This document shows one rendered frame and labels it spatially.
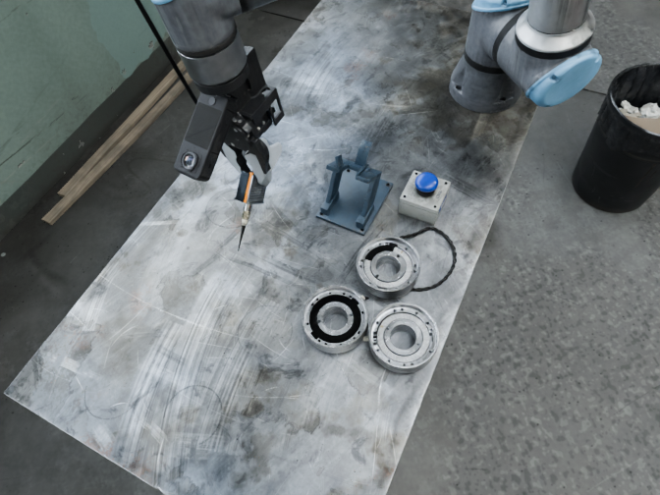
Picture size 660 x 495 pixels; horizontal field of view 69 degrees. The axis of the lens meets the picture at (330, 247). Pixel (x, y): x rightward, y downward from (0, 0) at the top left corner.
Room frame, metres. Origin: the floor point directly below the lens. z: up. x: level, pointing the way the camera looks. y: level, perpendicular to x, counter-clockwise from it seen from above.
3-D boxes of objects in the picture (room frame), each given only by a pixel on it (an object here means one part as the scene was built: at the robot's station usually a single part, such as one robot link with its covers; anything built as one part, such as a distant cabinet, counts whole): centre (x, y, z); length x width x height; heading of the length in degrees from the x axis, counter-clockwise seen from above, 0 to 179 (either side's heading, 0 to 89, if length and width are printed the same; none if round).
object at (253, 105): (0.52, 0.10, 1.09); 0.09 x 0.08 x 0.12; 142
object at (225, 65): (0.51, 0.11, 1.17); 0.08 x 0.08 x 0.05
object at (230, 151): (0.53, 0.11, 0.98); 0.06 x 0.03 x 0.09; 142
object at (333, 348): (0.29, 0.01, 0.82); 0.10 x 0.10 x 0.04
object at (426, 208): (0.51, -0.19, 0.82); 0.08 x 0.07 x 0.05; 147
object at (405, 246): (0.37, -0.09, 0.82); 0.10 x 0.10 x 0.04
